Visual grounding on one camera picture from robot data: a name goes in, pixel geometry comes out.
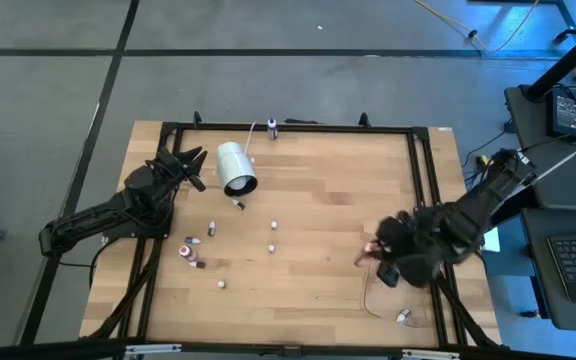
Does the white paper sheet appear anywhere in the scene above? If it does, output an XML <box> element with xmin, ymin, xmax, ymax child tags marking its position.
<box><xmin>481</xmin><ymin>227</ymin><xmax>502</xmax><ymax>254</ymax></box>

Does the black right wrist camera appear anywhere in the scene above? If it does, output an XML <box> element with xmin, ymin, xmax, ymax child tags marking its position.
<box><xmin>377</xmin><ymin>263</ymin><xmax>400</xmax><ymax>289</ymax></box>

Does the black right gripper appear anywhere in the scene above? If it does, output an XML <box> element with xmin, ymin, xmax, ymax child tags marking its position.
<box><xmin>365</xmin><ymin>209</ymin><xmax>439</xmax><ymax>286</ymax></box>

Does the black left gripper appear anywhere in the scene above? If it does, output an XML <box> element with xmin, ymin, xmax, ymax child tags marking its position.
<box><xmin>157</xmin><ymin>144</ymin><xmax>210</xmax><ymax>195</ymax></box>

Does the dark grey keyboard desk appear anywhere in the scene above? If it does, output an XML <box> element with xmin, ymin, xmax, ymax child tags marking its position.
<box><xmin>520</xmin><ymin>207</ymin><xmax>576</xmax><ymax>334</ymax></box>

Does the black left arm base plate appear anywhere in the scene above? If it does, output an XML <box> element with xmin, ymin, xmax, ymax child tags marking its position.
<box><xmin>101</xmin><ymin>199</ymin><xmax>173</xmax><ymax>240</ymax></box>

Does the black crossbar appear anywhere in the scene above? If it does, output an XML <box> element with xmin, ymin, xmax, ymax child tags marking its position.
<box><xmin>0</xmin><ymin>337</ymin><xmax>576</xmax><ymax>360</ymax></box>

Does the black metal pole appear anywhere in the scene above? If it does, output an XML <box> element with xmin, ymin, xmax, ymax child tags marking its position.
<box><xmin>523</xmin><ymin>22</ymin><xmax>576</xmax><ymax>104</ymax></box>

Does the black desk cable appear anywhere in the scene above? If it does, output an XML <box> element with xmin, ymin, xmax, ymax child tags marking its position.
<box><xmin>460</xmin><ymin>117</ymin><xmax>519</xmax><ymax>169</ymax></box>

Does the white lamp cable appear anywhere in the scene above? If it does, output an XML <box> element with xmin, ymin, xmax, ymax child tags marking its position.
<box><xmin>243</xmin><ymin>120</ymin><xmax>259</xmax><ymax>152</ymax></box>

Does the white rod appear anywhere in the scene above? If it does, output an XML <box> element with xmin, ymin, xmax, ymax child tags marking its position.
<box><xmin>525</xmin><ymin>130</ymin><xmax>576</xmax><ymax>189</ymax></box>

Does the clear plastic tray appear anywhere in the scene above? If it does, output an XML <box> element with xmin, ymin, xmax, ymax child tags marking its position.
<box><xmin>361</xmin><ymin>234</ymin><xmax>449</xmax><ymax>331</ymax></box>

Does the yellow floor cable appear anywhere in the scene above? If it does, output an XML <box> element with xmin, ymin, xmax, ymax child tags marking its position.
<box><xmin>412</xmin><ymin>0</ymin><xmax>542</xmax><ymax>55</ymax></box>

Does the black base cable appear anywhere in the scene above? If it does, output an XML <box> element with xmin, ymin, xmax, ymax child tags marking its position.
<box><xmin>57</xmin><ymin>237</ymin><xmax>117</xmax><ymax>291</ymax></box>

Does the black power adapter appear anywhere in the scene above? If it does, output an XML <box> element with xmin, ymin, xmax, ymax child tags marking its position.
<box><xmin>546</xmin><ymin>87</ymin><xmax>576</xmax><ymax>143</ymax></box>

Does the tall red food coloring bottle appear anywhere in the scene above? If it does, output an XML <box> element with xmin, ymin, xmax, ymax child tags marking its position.
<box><xmin>353</xmin><ymin>241</ymin><xmax>384</xmax><ymax>268</ymax></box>

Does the silver bracket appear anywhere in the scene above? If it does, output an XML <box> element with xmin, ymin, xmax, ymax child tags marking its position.
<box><xmin>124</xmin><ymin>343</ymin><xmax>183</xmax><ymax>356</ymax></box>
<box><xmin>400</xmin><ymin>349</ymin><xmax>462</xmax><ymax>360</ymax></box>

